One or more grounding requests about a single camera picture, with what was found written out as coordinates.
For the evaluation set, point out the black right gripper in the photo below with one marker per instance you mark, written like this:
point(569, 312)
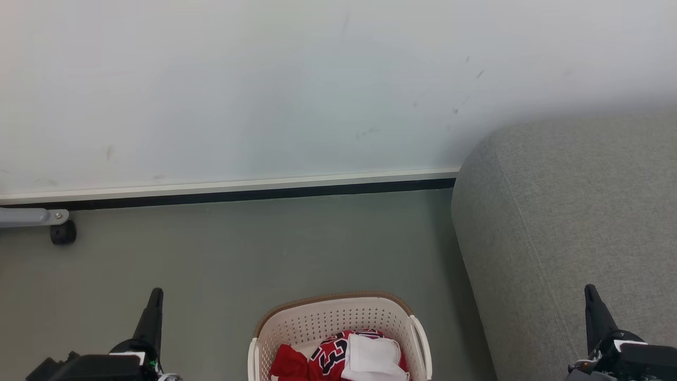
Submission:
point(629, 360)

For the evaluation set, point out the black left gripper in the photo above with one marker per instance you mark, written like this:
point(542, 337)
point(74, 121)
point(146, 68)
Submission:
point(95, 368)

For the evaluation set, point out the red jersey with black print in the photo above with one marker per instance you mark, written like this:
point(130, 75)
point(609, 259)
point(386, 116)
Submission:
point(330, 357)

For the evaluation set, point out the red and white jacket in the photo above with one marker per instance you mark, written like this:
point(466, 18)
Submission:
point(373, 357)

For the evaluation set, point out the grey fabric sofa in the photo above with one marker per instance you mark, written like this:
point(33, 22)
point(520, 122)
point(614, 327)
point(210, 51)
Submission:
point(555, 222)

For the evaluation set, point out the black caster wheel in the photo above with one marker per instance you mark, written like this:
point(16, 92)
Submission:
point(63, 233)

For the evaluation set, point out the white and black baseboard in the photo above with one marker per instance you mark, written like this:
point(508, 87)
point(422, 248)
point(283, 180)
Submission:
point(227, 190)

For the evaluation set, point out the grey metal stand leg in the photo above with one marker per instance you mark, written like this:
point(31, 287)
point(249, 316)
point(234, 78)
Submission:
point(26, 217)

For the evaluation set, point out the cream perforated laundry basket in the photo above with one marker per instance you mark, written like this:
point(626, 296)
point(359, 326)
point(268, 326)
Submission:
point(328, 317)

